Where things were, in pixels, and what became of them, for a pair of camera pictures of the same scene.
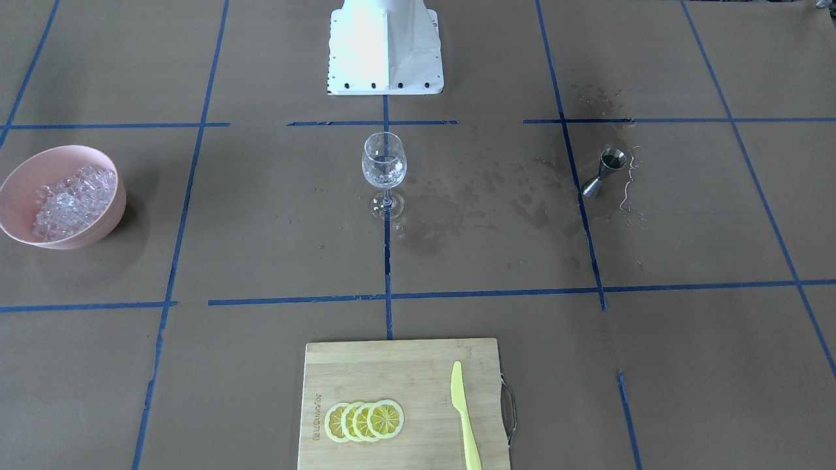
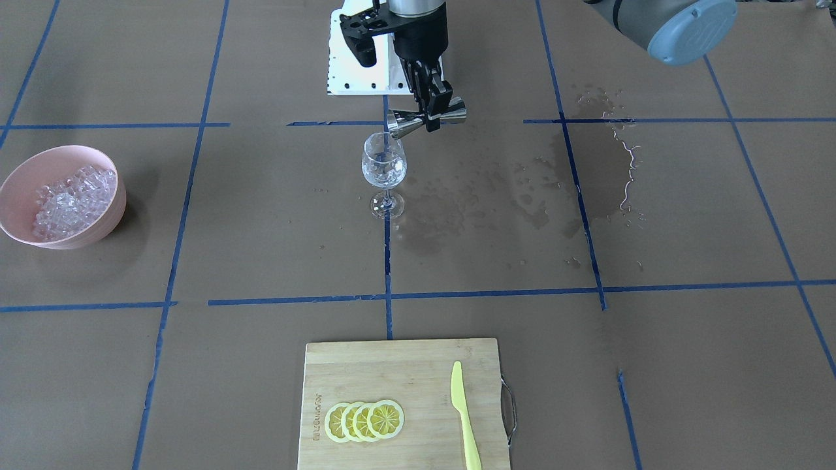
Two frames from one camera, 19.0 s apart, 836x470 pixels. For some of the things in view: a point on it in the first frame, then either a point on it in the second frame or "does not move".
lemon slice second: (347, 422) does not move
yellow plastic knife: (459, 401) does not move
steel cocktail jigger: (612, 160) -> (399, 122)
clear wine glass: (384, 163) does not move
